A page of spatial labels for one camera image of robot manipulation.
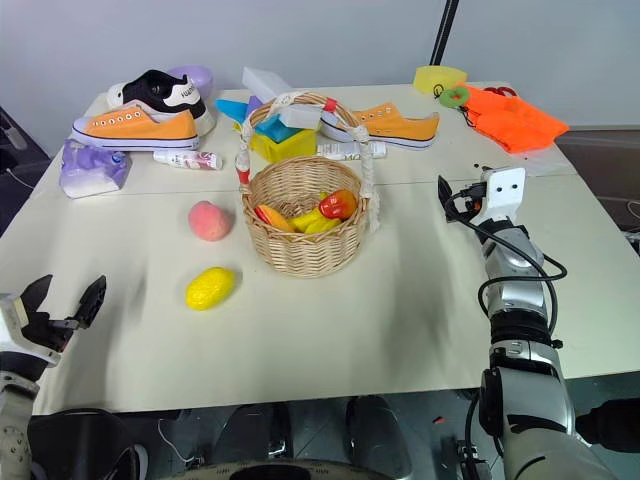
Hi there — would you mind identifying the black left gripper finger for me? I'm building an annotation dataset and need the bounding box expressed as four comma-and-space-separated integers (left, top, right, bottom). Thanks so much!
18, 273, 54, 322
69, 274, 108, 331

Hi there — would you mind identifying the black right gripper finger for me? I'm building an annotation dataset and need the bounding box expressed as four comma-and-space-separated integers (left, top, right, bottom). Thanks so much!
437, 174, 459, 222

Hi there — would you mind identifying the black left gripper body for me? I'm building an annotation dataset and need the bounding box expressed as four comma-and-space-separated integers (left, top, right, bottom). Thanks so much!
16, 310, 82, 366

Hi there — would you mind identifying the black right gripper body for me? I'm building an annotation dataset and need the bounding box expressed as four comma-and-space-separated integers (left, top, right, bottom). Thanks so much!
449, 181, 489, 221

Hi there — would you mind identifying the orange-red toy mango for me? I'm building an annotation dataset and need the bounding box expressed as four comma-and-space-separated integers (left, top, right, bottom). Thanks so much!
253, 203, 298, 233

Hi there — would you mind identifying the orange canvas sneaker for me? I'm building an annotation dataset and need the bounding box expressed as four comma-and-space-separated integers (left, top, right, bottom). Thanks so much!
70, 101, 202, 152
319, 101, 442, 151

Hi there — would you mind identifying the orange safety vest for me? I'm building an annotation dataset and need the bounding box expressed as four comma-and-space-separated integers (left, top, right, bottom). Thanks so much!
461, 85, 572, 154

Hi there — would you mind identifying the red yellow toy apple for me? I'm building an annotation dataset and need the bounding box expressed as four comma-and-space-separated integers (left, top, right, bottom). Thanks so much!
317, 188, 359, 220

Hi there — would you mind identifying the white tube with dark print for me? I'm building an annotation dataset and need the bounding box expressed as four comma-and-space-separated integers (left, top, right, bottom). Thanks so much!
315, 140, 389, 163

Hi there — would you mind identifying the dark rounded shape large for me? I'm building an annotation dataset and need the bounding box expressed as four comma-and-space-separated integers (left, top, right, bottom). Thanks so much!
26, 406, 151, 480

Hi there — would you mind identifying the yellow round container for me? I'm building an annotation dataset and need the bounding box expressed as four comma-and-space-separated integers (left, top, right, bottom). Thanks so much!
413, 64, 470, 97

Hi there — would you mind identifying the yellow toy lemon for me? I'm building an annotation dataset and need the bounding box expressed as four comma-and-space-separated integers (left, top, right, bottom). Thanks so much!
184, 267, 238, 313

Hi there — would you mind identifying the purple tissue pack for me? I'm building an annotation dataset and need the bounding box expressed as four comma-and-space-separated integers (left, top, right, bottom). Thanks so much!
58, 138, 134, 201

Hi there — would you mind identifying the yellow toy banana bunch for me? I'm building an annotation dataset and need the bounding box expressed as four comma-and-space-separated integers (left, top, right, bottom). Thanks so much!
286, 191, 347, 237

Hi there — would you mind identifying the pink toy peach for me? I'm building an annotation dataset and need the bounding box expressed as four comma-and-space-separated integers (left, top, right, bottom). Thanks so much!
187, 200, 237, 243

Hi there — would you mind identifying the dark chair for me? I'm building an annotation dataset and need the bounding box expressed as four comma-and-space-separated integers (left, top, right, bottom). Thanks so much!
0, 103, 52, 227

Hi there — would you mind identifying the black stand pole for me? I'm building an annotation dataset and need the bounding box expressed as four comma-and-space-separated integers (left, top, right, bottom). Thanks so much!
428, 0, 462, 69

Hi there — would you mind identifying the white foam block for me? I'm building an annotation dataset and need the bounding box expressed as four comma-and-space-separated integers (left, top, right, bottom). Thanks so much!
279, 102, 327, 133

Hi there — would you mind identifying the yellow open box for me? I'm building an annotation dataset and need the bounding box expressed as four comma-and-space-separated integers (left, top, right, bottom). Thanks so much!
249, 126, 319, 164

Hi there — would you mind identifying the white tube with pink print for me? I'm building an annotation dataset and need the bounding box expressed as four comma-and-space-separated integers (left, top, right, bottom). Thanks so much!
152, 149, 225, 172

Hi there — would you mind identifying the blue block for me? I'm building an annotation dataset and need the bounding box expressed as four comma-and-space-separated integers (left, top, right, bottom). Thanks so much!
254, 113, 302, 144

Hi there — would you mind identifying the long white box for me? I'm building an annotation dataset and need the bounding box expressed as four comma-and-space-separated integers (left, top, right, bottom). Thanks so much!
241, 65, 294, 102

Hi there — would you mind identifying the black and white sneaker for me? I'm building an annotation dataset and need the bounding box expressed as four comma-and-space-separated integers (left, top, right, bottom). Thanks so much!
105, 69, 218, 135

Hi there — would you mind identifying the blue pointed toy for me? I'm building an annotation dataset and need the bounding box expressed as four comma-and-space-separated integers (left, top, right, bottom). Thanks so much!
215, 97, 252, 124

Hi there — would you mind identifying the purple plastic bowl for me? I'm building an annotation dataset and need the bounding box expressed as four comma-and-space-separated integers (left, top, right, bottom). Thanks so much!
166, 64, 217, 97

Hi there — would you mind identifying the dark block by table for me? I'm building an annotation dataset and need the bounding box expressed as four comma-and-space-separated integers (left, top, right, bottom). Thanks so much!
573, 383, 640, 447

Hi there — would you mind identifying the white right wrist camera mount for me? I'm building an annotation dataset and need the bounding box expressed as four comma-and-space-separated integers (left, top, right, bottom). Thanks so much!
478, 166, 528, 222

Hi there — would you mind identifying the green ring toy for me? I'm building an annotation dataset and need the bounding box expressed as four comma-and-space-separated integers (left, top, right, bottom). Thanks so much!
438, 85, 472, 109

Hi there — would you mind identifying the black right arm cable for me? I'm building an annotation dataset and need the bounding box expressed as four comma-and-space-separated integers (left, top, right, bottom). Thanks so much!
444, 185, 570, 349

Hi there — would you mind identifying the wicker basket with handle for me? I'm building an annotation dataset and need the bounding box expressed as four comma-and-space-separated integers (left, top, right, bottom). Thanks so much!
234, 90, 384, 274

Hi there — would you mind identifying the white floor cable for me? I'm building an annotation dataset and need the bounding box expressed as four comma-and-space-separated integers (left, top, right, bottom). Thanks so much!
157, 415, 202, 467

